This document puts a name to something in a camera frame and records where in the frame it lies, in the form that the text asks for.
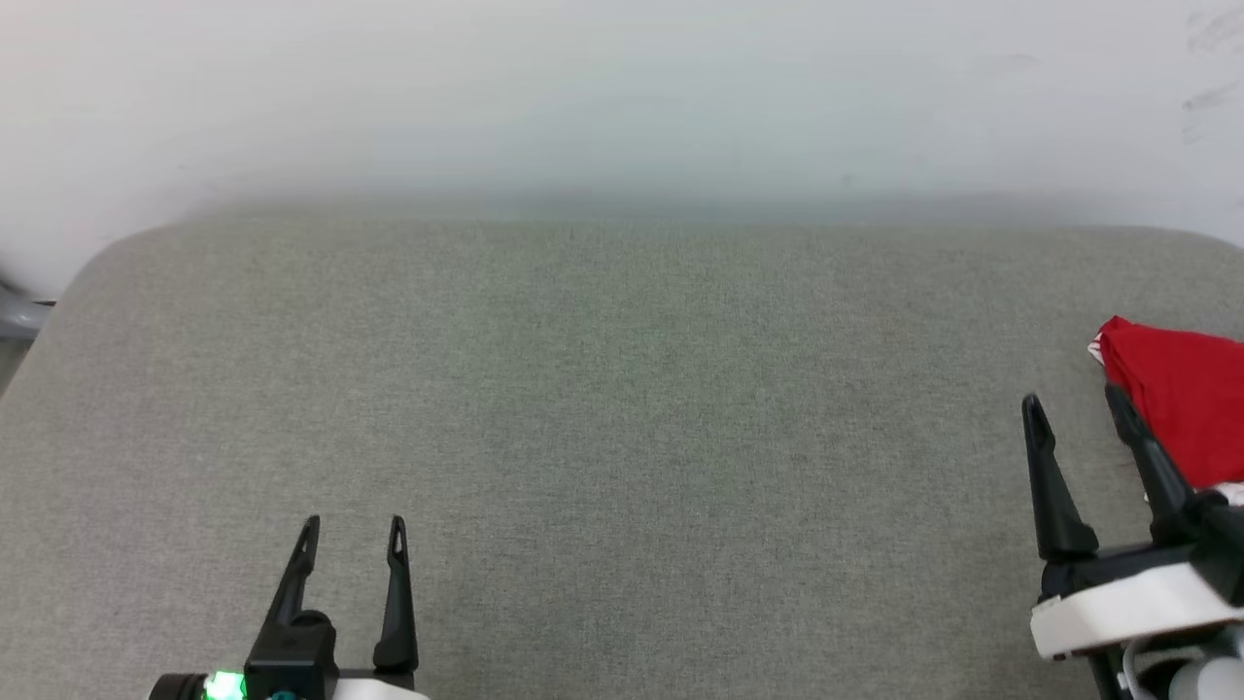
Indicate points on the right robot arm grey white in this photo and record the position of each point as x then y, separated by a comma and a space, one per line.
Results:
1205, 681

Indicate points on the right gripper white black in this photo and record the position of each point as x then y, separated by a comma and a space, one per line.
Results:
1127, 603

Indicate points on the red and white jersey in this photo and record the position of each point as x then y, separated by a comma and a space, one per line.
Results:
1186, 399

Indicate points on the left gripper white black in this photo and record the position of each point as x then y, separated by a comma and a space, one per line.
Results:
292, 651

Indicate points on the grey fabric sofa seat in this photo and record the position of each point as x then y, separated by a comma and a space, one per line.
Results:
622, 437

